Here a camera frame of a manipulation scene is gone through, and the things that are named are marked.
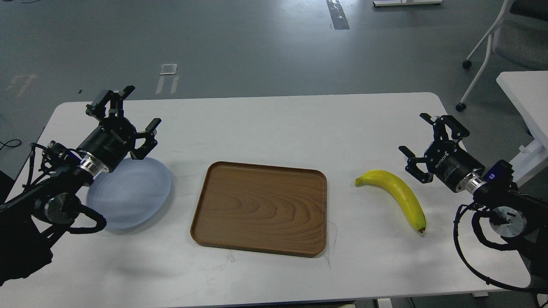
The yellow banana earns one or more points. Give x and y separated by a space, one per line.
400 191

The white office chair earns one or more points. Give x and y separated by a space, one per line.
516 42

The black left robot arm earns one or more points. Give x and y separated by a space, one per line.
48 207

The brown wooden tray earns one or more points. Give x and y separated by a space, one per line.
260 208

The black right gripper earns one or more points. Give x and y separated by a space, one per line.
444 158

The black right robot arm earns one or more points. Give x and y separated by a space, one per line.
507 219

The light blue plate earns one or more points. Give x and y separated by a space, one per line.
130 195

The white side table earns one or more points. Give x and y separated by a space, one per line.
528 92

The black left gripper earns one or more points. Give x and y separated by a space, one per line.
115 136

